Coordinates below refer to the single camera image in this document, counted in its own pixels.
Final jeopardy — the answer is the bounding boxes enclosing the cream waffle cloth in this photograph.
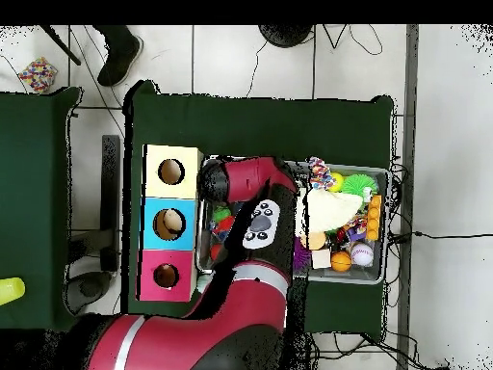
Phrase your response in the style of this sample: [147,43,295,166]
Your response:
[306,188,365,234]

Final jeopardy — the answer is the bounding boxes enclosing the wooden box with three holes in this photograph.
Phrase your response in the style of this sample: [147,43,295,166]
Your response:
[138,144,203,303]

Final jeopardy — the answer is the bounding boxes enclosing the clear mesh bin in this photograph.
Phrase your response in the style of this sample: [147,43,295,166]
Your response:
[196,156,390,285]

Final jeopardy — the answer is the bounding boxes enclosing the multicoloured patterned cloth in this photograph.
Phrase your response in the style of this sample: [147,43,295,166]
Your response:
[306,155,335,191]

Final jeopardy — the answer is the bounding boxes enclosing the dark green tablecloth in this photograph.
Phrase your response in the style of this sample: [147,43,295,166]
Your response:
[122,80,396,334]
[0,87,82,332]

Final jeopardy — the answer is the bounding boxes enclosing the yellow tennis ball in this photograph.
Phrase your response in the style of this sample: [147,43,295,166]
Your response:
[329,171,347,194]

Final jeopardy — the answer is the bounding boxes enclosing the small orange basketball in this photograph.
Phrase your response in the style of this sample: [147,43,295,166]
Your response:
[330,251,353,274]

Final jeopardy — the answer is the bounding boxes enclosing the green spiky ball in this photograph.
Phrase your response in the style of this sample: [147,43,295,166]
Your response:
[341,172,379,200]

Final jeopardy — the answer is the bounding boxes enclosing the white baseball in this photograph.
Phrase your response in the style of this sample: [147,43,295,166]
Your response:
[350,242,375,268]

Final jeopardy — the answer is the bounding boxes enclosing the black chair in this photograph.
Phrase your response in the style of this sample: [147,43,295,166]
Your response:
[67,134,123,309]

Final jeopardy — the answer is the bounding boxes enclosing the black round stand base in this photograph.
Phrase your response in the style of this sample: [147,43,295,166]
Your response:
[257,24,313,47]

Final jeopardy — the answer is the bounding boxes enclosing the person's leg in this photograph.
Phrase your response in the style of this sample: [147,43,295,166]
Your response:
[93,25,144,88]

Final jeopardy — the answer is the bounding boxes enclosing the black rod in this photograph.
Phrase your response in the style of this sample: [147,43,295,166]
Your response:
[39,25,82,66]

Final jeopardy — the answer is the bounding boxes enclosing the multicoloured patterned object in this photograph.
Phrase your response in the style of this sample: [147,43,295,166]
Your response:
[16,56,59,94]

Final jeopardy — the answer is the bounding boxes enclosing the yellow cup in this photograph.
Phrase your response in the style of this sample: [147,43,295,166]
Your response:
[0,277,27,307]

